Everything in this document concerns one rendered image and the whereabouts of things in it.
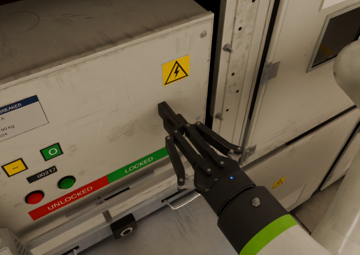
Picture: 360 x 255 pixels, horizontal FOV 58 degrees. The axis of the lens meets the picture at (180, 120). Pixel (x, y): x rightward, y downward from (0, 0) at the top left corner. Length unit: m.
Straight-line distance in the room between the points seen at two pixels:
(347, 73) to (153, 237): 0.60
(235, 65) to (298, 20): 0.15
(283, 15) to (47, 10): 0.43
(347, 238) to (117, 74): 0.43
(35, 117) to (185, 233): 0.53
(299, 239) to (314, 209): 1.56
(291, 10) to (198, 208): 0.55
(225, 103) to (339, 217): 0.34
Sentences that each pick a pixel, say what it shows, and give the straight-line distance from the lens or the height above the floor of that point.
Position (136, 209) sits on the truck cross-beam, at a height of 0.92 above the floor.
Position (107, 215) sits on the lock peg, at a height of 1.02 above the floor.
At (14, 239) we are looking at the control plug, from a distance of 0.65.
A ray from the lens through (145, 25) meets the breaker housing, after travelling 0.55.
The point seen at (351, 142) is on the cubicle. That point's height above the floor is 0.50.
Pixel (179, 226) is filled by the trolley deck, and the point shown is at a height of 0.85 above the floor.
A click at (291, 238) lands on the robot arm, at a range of 0.46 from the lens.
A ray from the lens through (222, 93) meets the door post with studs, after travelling 0.73.
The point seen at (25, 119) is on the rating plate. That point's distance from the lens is 0.53.
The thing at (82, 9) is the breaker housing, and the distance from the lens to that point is 0.61.
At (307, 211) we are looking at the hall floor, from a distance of 2.00.
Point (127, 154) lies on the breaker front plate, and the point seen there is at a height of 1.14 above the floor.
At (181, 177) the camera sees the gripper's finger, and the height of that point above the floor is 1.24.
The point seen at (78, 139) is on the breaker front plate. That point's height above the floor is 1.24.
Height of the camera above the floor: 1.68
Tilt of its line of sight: 48 degrees down
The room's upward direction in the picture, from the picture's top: straight up
